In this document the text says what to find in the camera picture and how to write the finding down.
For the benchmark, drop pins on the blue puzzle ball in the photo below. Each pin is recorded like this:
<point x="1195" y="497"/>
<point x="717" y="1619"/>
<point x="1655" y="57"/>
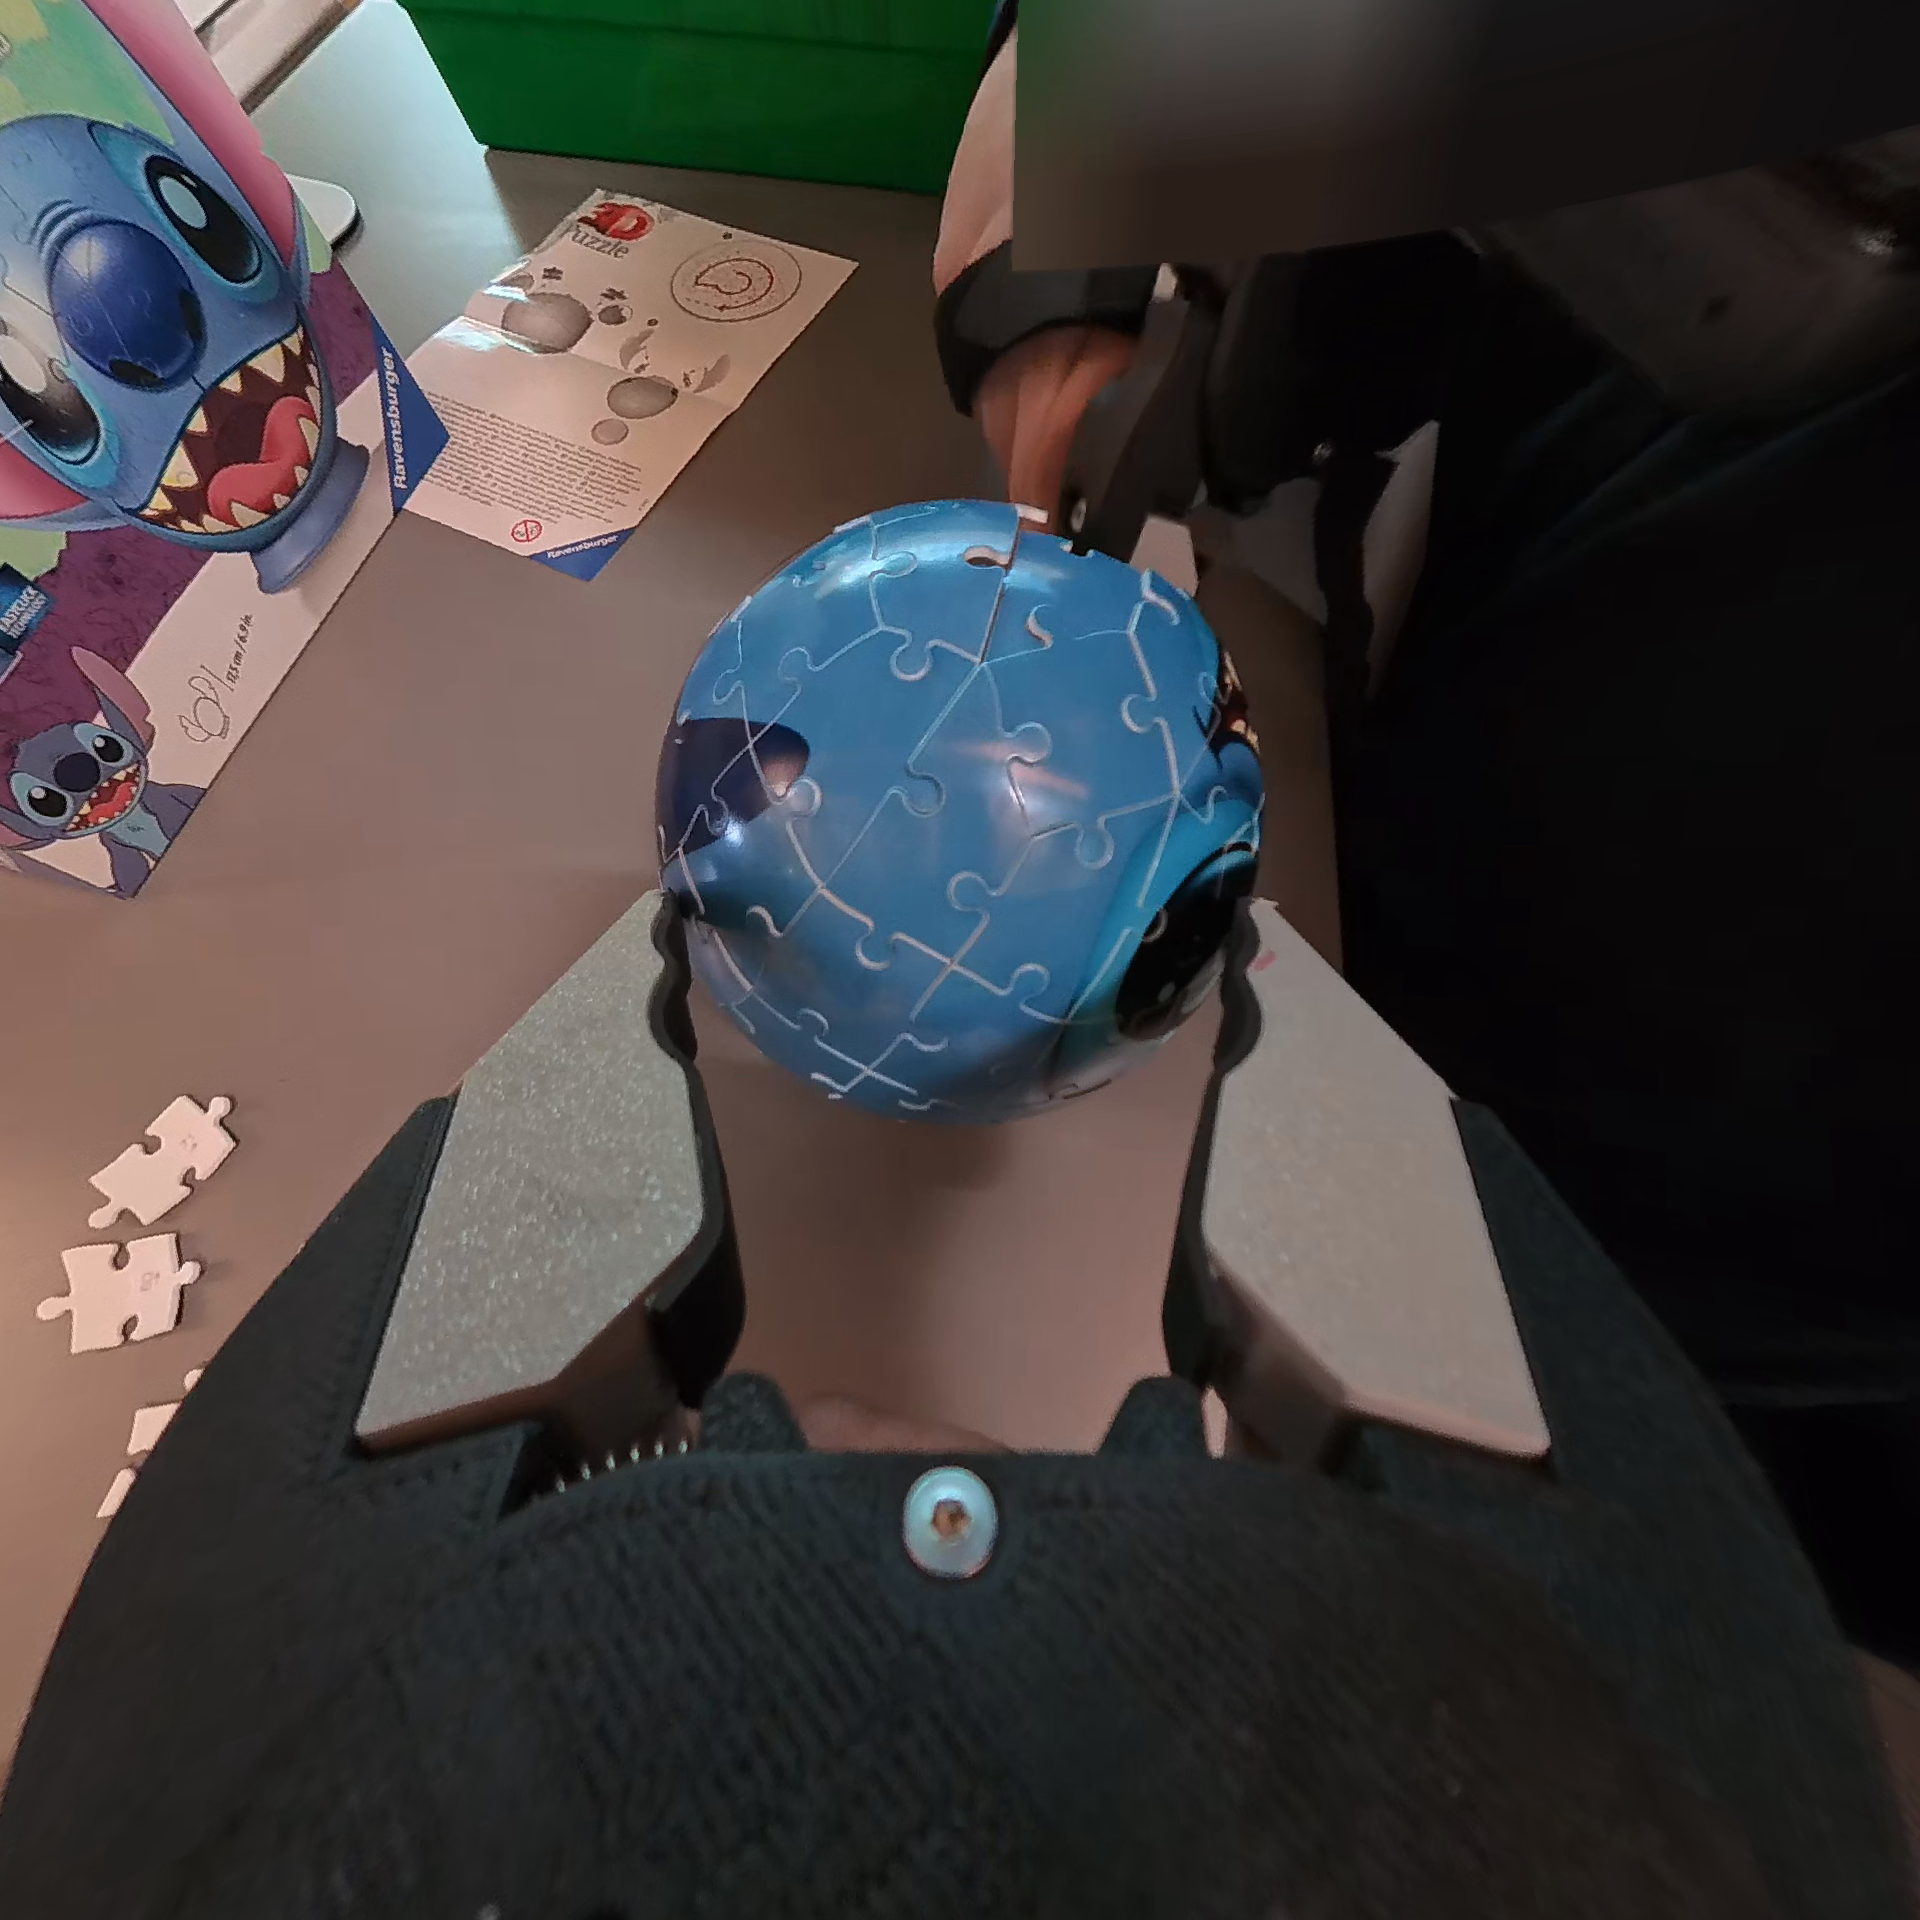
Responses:
<point x="961" y="809"/>

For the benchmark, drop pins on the person's dark clothing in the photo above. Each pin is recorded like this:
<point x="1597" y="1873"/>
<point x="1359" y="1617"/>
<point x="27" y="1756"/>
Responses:
<point x="1650" y="826"/>

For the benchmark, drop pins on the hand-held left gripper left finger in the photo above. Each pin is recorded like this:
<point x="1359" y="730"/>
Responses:
<point x="556" y="1201"/>

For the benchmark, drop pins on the folded instruction leaflet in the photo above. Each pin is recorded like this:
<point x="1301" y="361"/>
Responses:
<point x="629" y="376"/>

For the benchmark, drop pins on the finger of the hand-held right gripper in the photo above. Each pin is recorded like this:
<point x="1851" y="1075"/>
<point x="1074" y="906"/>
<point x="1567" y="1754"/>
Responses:
<point x="1140" y="465"/>

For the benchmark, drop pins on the green plastic bin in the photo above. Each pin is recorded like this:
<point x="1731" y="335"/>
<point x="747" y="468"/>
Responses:
<point x="721" y="75"/>

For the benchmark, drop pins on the white puzzle piece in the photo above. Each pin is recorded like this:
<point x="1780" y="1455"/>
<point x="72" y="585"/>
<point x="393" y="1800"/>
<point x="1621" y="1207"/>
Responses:
<point x="120" y="1489"/>
<point x="163" y="1162"/>
<point x="120" y="1291"/>
<point x="157" y="1418"/>

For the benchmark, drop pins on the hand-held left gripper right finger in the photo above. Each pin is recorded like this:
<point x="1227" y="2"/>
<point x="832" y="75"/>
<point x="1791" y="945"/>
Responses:
<point x="1335" y="1215"/>

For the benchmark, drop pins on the cartoon puzzle box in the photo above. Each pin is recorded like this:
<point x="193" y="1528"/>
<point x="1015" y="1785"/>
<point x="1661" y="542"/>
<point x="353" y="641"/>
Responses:
<point x="195" y="450"/>

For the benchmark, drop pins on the person's right hand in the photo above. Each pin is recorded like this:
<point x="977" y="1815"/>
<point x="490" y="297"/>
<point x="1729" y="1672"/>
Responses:
<point x="1050" y="404"/>

